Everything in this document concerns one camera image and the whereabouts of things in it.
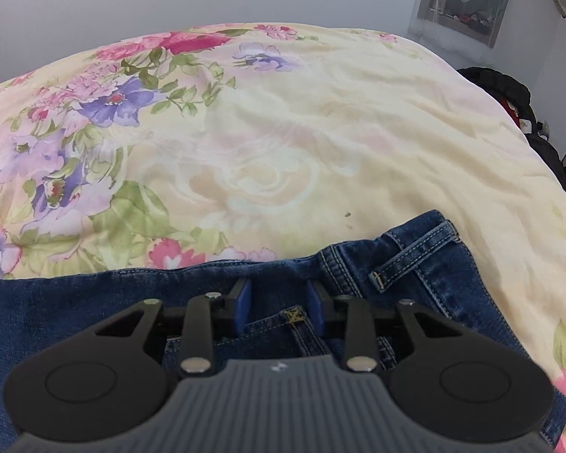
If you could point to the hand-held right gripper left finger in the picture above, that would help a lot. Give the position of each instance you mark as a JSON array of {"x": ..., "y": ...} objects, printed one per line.
[{"x": 243, "y": 303}]

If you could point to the pile of dark clothes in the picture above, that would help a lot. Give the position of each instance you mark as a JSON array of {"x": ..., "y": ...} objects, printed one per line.
[{"x": 514, "y": 99}]

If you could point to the blue denim pants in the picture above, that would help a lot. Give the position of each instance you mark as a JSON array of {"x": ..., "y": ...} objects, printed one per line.
[{"x": 75, "y": 302}]

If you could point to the floral yellow bed sheet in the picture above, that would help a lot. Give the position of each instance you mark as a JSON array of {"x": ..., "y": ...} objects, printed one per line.
[{"x": 311, "y": 127}]

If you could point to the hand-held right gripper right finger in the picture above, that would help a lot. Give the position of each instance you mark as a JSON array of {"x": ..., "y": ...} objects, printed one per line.
[{"x": 313, "y": 306}]

